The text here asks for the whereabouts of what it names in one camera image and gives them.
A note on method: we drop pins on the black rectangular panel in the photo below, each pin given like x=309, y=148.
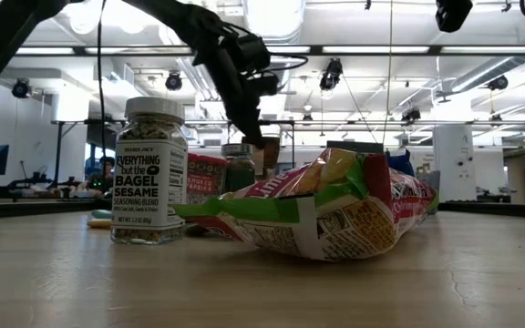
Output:
x=353, y=146

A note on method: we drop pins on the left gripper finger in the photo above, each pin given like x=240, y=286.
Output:
x=242, y=114

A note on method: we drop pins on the smoked paprika tin red lid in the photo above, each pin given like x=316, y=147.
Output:
x=205, y=180

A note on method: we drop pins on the black overhead beam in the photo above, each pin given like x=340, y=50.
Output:
x=316, y=50

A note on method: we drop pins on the white pillar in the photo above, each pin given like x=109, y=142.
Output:
x=454, y=164

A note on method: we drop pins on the black background robot arm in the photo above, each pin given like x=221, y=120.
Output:
x=39, y=178

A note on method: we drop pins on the yellow blue ramen packet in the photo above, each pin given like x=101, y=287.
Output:
x=401, y=161

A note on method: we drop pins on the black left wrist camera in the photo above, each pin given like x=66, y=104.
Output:
x=251, y=52

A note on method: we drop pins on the dark grey plastic bin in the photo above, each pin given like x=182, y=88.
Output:
x=430, y=187

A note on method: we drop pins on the black ceiling spotlight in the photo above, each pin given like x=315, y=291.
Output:
x=173, y=81
x=498, y=83
x=21, y=89
x=331, y=75
x=410, y=114

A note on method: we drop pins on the silver ventilation duct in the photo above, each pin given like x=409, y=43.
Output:
x=274, y=18

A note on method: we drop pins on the person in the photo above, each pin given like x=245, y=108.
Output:
x=103, y=180

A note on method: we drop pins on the lime shrimp ramen packet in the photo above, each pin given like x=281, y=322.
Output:
x=335, y=218

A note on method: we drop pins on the green lid spice jar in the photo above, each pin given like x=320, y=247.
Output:
x=239, y=175

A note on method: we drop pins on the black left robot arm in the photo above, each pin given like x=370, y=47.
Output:
x=7, y=32

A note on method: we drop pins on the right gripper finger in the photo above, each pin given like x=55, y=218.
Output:
x=453, y=13

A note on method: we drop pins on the bagel seasoning jar white lid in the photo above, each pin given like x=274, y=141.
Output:
x=148, y=182

